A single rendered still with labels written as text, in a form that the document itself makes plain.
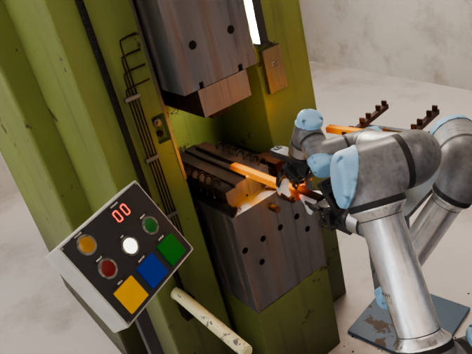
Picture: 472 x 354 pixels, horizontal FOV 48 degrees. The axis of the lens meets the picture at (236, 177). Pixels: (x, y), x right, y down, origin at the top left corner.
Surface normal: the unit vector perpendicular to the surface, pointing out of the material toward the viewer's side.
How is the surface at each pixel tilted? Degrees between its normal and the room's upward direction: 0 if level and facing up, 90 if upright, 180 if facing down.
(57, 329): 0
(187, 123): 90
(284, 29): 90
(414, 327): 59
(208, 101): 90
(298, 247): 90
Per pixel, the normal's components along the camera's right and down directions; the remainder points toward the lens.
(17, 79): 0.59, 0.26
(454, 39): -0.82, 0.42
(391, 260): -0.34, 0.00
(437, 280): -0.22, -0.86
